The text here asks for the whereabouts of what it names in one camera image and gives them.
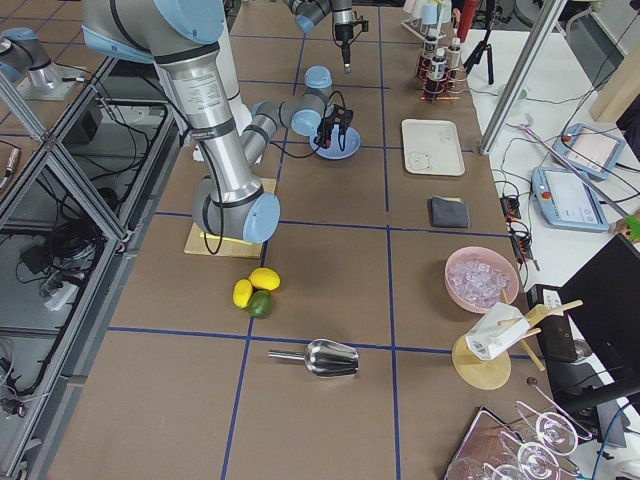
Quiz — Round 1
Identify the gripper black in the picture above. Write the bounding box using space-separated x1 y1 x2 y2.
333 20 361 73
315 104 354 148

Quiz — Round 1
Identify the blue plate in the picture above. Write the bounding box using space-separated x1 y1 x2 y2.
309 126 361 161

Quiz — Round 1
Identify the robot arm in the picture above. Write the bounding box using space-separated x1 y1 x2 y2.
285 0 369 74
82 1 353 243

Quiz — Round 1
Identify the dark tea bottle left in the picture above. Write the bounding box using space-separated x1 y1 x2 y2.
423 30 439 68

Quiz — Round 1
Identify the dark tea bottle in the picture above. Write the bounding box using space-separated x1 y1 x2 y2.
446 37 461 69
428 48 447 82
423 30 439 68

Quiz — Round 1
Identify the dark tea bottle right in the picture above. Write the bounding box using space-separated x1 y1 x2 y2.
428 48 447 82

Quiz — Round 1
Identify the dark tea bottle rear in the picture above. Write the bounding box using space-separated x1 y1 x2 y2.
446 37 461 69

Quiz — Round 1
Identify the cream bear tray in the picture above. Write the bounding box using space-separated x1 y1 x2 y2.
401 119 465 177

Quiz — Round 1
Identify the grey folded cloth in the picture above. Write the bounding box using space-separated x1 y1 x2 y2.
427 196 470 228

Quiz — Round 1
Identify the yellow lemon large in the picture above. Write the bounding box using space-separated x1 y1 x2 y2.
249 267 281 291

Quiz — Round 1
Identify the wooden cutting board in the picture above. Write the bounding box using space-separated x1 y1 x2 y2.
184 177 281 259

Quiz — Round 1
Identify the yellow lemon small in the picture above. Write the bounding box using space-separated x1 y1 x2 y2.
232 279 254 309

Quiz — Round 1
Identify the green lime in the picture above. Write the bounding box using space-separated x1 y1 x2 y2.
247 290 272 318

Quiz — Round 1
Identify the pink bowl of ice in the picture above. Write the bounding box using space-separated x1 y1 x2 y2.
444 246 520 313

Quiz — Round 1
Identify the steel ice scoop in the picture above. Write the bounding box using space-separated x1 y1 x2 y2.
267 339 359 378

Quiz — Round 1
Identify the teach pendant near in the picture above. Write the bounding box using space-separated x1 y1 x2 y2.
531 167 609 233

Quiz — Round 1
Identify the teach pendant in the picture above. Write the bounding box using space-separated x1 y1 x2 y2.
531 167 609 233
554 123 626 180

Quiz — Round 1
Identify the teach pendant far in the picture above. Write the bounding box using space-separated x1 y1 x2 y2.
554 123 626 180

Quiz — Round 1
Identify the white paper carton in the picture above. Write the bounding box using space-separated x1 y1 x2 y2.
465 302 529 361

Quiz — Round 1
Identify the round wooden stand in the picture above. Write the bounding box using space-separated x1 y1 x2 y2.
452 300 583 390

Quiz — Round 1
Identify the black monitor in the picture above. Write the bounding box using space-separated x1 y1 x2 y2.
547 234 639 413

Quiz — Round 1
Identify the wine glass upper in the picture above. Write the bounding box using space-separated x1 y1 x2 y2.
515 400 593 456

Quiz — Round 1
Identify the wine glass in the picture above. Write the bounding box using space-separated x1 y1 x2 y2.
515 400 593 456
499 430 560 480

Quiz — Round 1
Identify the wine glass lower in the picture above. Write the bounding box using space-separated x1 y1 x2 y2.
499 430 560 480

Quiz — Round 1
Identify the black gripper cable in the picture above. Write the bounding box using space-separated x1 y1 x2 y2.
269 89 351 161

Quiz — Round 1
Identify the copper wire bottle rack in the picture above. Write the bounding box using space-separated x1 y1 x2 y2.
416 57 467 102

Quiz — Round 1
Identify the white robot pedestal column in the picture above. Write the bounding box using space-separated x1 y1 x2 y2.
193 20 263 166

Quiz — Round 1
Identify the aluminium frame post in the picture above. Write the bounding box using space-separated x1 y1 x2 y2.
479 0 567 155

